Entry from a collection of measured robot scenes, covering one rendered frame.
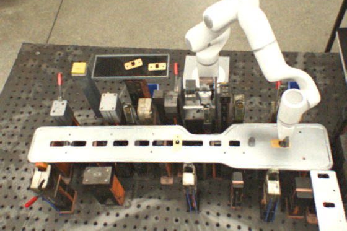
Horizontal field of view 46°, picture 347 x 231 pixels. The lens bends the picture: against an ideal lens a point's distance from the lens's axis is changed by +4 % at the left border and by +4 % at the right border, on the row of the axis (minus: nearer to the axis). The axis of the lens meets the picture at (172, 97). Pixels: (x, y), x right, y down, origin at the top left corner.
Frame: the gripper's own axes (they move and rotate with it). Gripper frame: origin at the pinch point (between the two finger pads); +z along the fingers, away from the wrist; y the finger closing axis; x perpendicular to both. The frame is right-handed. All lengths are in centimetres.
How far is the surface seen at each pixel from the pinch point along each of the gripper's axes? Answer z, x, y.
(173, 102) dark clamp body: 0, -49, -17
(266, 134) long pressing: 7.8, -5.7, -4.3
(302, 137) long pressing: 7.7, 9.4, -3.2
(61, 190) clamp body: 20, -102, 19
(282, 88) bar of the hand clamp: -12.9, -0.1, -16.2
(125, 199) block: 37, -75, 18
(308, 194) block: 9.4, 8.9, 22.0
